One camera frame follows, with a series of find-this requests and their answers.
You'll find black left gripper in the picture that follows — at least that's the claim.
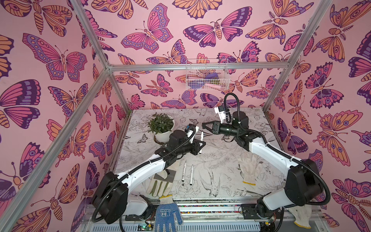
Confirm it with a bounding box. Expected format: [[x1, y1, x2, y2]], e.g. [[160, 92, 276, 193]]
[[173, 138, 206, 158]]

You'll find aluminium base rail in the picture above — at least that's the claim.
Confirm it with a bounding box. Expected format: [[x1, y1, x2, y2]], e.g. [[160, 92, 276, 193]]
[[81, 195, 325, 232]]

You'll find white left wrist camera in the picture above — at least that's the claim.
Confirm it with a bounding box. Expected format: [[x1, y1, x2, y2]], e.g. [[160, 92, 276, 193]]
[[185, 124, 199, 144]]

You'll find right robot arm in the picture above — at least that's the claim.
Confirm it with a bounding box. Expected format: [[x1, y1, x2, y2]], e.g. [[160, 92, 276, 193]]
[[202, 102, 331, 218]]

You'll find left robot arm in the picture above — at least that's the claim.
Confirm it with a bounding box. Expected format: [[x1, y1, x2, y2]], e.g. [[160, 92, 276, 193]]
[[91, 125, 206, 224]]

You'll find grey white work glove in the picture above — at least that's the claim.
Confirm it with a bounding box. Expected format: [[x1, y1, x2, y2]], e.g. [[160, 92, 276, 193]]
[[146, 168, 176, 198]]

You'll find white knit glove on table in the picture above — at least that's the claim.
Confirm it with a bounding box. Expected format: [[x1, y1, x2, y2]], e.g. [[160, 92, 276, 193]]
[[238, 151, 263, 186]]

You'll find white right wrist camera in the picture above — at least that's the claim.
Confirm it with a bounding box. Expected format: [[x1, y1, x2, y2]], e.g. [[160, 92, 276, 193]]
[[214, 105, 231, 123]]

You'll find white plant pot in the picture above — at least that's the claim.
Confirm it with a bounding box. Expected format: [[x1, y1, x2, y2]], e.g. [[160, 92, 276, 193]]
[[155, 122, 175, 143]]

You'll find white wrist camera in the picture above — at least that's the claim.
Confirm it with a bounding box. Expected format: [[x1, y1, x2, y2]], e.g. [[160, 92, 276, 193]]
[[185, 124, 199, 144], [214, 105, 231, 123]]

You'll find white marker pen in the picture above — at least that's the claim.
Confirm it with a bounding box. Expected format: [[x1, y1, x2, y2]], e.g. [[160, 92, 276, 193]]
[[181, 162, 187, 182], [189, 165, 194, 186], [199, 131, 204, 154]]

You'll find wire wall basket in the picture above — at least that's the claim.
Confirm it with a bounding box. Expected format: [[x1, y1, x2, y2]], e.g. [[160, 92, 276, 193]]
[[185, 61, 231, 91]]

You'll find blue dotted glove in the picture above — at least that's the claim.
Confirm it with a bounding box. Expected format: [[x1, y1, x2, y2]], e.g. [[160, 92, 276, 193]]
[[153, 195, 183, 232]]

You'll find green potted plant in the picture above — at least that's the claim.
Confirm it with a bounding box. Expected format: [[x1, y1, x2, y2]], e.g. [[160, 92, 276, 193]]
[[148, 113, 175, 134]]

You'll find white knit glove right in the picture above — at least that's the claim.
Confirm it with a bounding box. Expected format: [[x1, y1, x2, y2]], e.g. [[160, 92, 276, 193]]
[[288, 205, 312, 229]]

